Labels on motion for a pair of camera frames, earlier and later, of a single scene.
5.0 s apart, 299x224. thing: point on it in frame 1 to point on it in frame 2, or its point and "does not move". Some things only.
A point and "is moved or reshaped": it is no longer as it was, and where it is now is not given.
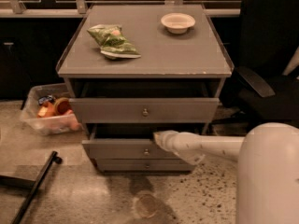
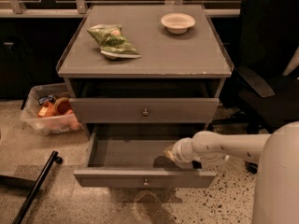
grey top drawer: x=144 y=110 does not move
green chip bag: x=111 y=42 does not move
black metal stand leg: x=30 y=185 does not move
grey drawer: x=131 y=141 is moved or reshaped
